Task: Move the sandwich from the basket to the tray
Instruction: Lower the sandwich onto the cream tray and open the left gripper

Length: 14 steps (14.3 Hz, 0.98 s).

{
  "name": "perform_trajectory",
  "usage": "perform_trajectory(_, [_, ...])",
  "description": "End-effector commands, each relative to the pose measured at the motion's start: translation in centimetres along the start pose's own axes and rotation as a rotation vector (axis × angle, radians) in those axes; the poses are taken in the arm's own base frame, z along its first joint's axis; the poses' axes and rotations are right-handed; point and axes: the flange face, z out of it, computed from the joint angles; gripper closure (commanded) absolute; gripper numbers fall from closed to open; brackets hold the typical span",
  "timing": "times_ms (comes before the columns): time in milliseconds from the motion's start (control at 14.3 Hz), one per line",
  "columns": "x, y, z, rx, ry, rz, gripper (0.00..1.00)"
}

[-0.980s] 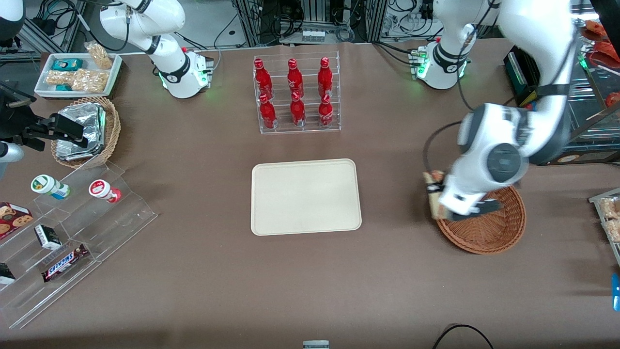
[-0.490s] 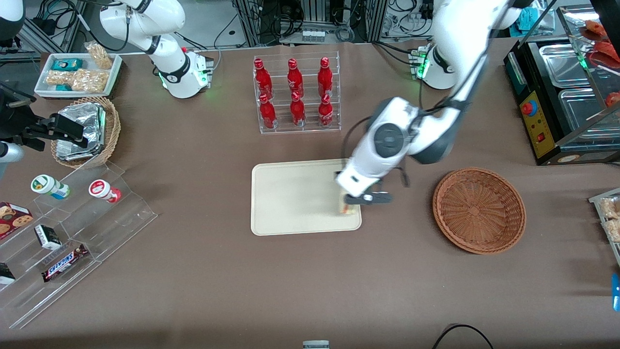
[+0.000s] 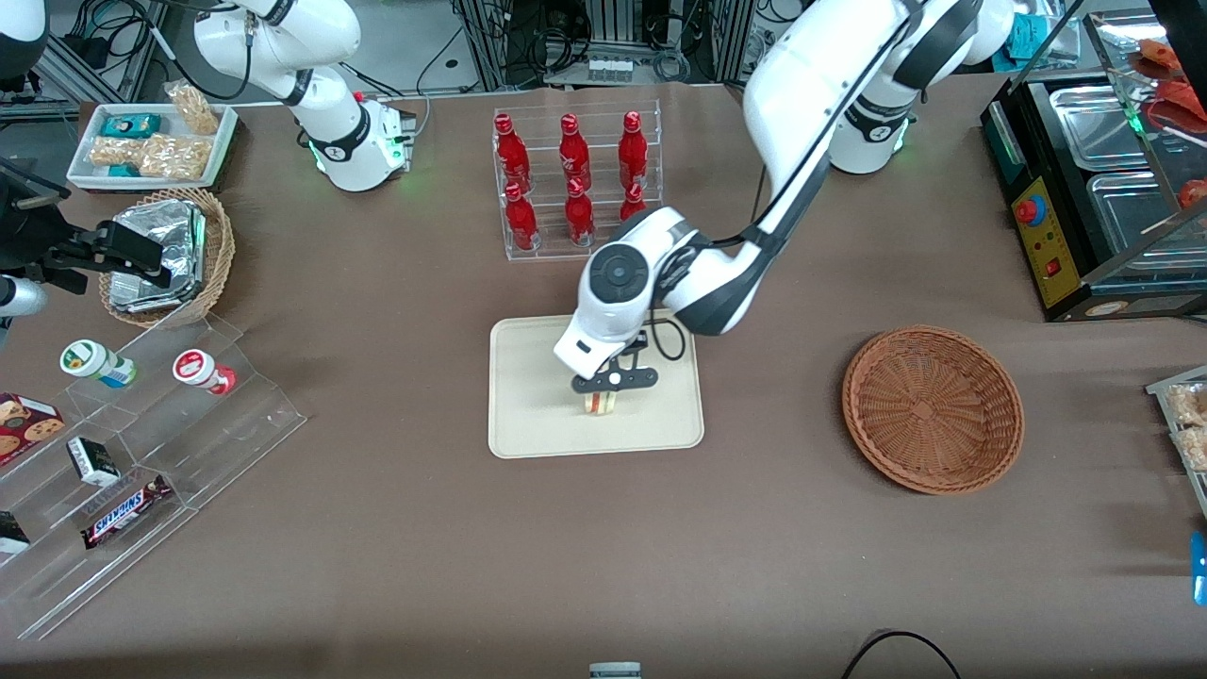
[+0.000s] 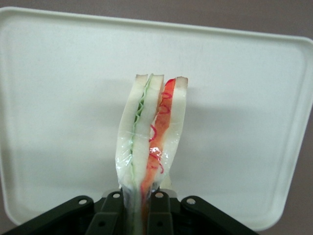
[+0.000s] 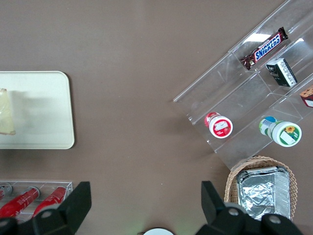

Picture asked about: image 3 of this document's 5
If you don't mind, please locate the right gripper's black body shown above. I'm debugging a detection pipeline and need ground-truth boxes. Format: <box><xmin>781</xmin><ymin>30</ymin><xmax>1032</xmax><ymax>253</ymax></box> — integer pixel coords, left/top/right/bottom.
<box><xmin>0</xmin><ymin>203</ymin><xmax>59</xmax><ymax>284</ymax></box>

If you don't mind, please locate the cream rectangular serving tray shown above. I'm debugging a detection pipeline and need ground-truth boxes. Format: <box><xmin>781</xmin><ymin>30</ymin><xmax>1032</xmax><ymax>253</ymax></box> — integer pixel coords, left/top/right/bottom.
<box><xmin>488</xmin><ymin>311</ymin><xmax>705</xmax><ymax>460</ymax></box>

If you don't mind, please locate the deep tan wicker basket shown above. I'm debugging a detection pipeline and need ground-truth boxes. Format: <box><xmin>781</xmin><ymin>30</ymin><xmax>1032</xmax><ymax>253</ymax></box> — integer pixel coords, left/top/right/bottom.
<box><xmin>99</xmin><ymin>189</ymin><xmax>235</xmax><ymax>329</ymax></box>

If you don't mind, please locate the white rectangular snack tray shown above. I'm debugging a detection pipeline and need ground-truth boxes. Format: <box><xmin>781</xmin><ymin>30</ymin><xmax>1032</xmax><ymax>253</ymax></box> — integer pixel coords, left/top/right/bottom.
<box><xmin>68</xmin><ymin>102</ymin><xmax>239</xmax><ymax>190</ymax></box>

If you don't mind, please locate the shallow brown wicker basket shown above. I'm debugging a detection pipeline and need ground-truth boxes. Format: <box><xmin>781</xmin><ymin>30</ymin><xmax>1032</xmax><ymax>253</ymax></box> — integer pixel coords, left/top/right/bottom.
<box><xmin>842</xmin><ymin>325</ymin><xmax>1025</xmax><ymax>496</ymax></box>

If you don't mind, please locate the clear tray with snacks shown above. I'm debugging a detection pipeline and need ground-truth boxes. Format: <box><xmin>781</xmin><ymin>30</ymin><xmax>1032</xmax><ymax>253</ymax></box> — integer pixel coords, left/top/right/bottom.
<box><xmin>1146</xmin><ymin>366</ymin><xmax>1207</xmax><ymax>520</ymax></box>

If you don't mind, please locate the lidded aluminium foil container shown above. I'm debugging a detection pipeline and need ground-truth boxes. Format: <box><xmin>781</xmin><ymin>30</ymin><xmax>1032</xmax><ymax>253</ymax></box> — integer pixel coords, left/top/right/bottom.
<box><xmin>110</xmin><ymin>200</ymin><xmax>207</xmax><ymax>298</ymax></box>

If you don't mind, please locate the large clear snack bag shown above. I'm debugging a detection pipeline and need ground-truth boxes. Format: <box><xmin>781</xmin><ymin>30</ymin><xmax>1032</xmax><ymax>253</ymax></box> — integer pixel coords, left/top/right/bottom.
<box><xmin>90</xmin><ymin>135</ymin><xmax>204</xmax><ymax>180</ymax></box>

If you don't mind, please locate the green lid yogurt bottle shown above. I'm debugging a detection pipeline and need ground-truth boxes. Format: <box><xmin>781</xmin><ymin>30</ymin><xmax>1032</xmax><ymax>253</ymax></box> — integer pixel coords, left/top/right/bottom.
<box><xmin>59</xmin><ymin>339</ymin><xmax>136</xmax><ymax>389</ymax></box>

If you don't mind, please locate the red lid yogurt bottle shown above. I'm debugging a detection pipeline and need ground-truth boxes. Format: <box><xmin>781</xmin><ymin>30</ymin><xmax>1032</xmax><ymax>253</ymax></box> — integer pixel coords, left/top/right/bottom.
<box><xmin>173</xmin><ymin>349</ymin><xmax>237</xmax><ymax>395</ymax></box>

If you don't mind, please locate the teal snack box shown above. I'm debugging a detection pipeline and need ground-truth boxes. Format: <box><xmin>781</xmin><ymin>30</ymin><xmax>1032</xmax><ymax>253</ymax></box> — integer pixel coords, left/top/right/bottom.
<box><xmin>102</xmin><ymin>113</ymin><xmax>163</xmax><ymax>140</ymax></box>

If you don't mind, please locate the clear bag of crackers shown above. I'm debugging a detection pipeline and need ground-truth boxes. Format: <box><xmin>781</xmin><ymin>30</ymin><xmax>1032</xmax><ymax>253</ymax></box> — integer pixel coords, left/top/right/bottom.
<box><xmin>165</xmin><ymin>83</ymin><xmax>220</xmax><ymax>135</ymax></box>

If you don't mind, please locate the chocolate chip cookie box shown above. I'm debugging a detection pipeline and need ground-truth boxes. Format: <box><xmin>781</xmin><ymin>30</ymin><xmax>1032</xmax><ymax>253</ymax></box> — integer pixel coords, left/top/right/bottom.
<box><xmin>0</xmin><ymin>393</ymin><xmax>65</xmax><ymax>468</ymax></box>

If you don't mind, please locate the clear acrylic stepped shelf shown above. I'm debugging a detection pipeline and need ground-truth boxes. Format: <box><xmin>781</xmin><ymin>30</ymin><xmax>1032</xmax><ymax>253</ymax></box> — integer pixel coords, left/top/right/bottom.
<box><xmin>0</xmin><ymin>316</ymin><xmax>307</xmax><ymax>642</ymax></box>

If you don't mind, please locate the small black white carton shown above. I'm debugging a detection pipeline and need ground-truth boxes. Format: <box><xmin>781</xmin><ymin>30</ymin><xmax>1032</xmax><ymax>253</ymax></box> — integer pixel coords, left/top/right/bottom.
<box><xmin>66</xmin><ymin>437</ymin><xmax>121</xmax><ymax>488</ymax></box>

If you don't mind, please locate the clear acrylic bottle rack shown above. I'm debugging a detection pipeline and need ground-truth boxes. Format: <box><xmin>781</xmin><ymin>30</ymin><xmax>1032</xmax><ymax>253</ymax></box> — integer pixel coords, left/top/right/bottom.
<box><xmin>492</xmin><ymin>99</ymin><xmax>663</xmax><ymax>262</ymax></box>

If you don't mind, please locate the Snickers chocolate bar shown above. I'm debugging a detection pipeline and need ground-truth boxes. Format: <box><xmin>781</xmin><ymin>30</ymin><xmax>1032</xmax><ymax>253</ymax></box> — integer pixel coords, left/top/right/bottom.
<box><xmin>80</xmin><ymin>474</ymin><xmax>174</xmax><ymax>550</ymax></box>

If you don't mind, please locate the black food warmer appliance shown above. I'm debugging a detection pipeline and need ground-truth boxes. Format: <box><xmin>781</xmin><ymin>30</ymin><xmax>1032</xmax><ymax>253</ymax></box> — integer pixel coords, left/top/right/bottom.
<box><xmin>981</xmin><ymin>71</ymin><xmax>1207</xmax><ymax>323</ymax></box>

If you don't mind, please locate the steel warmer pan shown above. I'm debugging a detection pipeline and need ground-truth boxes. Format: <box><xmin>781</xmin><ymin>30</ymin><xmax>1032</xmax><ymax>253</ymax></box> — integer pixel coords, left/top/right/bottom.
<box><xmin>1050</xmin><ymin>85</ymin><xmax>1147</xmax><ymax>173</ymax></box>
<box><xmin>1089</xmin><ymin>173</ymin><xmax>1207</xmax><ymax>274</ymax></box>

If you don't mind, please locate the teal packet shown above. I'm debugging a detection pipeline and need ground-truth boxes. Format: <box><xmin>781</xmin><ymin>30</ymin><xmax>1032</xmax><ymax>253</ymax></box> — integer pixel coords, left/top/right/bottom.
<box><xmin>1004</xmin><ymin>14</ymin><xmax>1066</xmax><ymax>62</ymax></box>

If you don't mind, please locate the orange red food piece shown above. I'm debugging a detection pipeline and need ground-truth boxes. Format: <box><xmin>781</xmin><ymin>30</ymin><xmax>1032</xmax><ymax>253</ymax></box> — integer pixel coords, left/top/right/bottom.
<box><xmin>1136</xmin><ymin>38</ymin><xmax>1182</xmax><ymax>78</ymax></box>
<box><xmin>1146</xmin><ymin>80</ymin><xmax>1207</xmax><ymax>133</ymax></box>

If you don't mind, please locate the black looped cable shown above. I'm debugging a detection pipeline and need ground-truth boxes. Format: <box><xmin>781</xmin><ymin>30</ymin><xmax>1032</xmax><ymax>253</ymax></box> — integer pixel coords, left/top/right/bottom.
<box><xmin>842</xmin><ymin>630</ymin><xmax>961</xmax><ymax>679</ymax></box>

